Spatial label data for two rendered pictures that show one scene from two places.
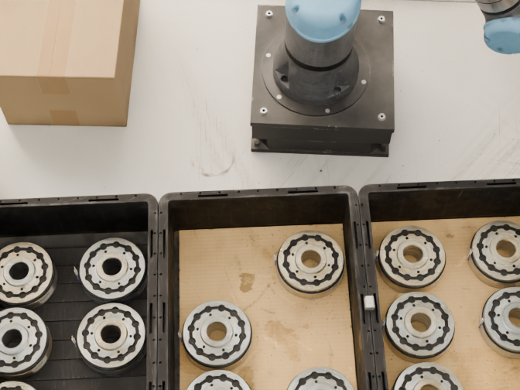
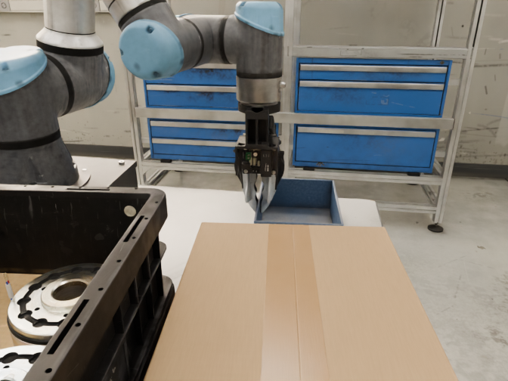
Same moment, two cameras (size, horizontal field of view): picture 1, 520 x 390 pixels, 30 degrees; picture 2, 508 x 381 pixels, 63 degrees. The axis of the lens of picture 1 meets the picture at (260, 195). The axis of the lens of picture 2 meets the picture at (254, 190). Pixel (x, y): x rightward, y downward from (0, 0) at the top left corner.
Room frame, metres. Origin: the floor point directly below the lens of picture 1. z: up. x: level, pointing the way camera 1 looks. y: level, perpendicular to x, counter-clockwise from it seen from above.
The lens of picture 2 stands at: (0.32, -0.57, 1.10)
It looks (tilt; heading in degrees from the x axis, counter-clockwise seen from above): 24 degrees down; 5
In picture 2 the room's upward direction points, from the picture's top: straight up
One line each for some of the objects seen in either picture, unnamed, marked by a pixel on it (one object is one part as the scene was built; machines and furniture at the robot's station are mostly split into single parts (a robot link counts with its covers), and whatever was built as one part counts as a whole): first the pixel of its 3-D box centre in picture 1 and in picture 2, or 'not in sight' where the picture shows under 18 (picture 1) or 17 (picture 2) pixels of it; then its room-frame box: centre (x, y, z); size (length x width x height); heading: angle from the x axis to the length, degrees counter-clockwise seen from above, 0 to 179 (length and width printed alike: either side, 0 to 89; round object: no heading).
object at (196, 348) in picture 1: (217, 333); not in sight; (0.48, 0.07, 0.86); 0.10 x 0.10 x 0.01
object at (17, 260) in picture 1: (18, 271); not in sight; (0.58, 0.37, 0.86); 0.05 x 0.05 x 0.01
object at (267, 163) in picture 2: not in sight; (258, 138); (1.01, -0.51, 0.89); 0.09 x 0.08 x 0.12; 0
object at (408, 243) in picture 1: (412, 254); not in sight; (0.60, -0.23, 0.86); 0.05 x 0.05 x 0.01
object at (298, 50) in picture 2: not in sight; (289, 50); (2.46, -0.55, 0.91); 1.70 x 0.10 x 0.05; 86
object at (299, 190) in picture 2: not in sight; (297, 214); (1.03, -0.59, 0.74); 0.20 x 0.15 x 0.07; 0
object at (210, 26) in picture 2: not in sight; (196, 40); (1.02, -0.41, 1.05); 0.11 x 0.11 x 0.08; 76
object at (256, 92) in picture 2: not in sight; (261, 90); (1.01, -0.52, 0.97); 0.08 x 0.08 x 0.05
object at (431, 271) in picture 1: (412, 255); not in sight; (0.60, -0.23, 0.86); 0.10 x 0.10 x 0.01
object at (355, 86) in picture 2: not in sight; (366, 117); (2.41, -0.94, 0.60); 0.72 x 0.03 x 0.56; 86
